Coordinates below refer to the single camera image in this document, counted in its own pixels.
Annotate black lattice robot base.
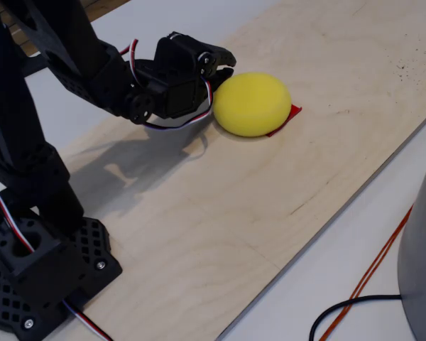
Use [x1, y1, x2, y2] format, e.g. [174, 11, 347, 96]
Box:
[0, 197, 124, 341]

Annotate black clamp stand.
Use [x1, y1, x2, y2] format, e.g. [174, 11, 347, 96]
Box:
[20, 52, 54, 78]

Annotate light plywood board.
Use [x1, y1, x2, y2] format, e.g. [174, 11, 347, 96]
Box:
[55, 0, 426, 341]

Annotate red white black arm cable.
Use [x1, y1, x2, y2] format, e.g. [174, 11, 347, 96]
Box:
[0, 177, 36, 254]

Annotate grey round lamp shade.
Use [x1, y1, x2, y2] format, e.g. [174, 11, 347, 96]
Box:
[396, 136, 426, 341]

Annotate thin black cable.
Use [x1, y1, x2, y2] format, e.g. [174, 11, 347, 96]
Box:
[309, 294, 402, 341]

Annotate red square sheet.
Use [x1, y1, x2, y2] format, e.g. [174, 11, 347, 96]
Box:
[265, 103, 302, 138]

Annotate thin orange wire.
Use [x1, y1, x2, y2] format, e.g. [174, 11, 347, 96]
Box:
[318, 204, 414, 341]
[324, 207, 415, 341]

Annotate red white black gripper cable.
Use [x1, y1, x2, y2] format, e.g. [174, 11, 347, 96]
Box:
[119, 38, 214, 131]

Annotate red white black base cable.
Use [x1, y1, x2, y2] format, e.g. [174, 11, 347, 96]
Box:
[62, 300, 114, 341]

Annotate yellow round foam sponge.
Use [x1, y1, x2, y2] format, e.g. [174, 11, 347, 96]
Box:
[212, 72, 293, 139]

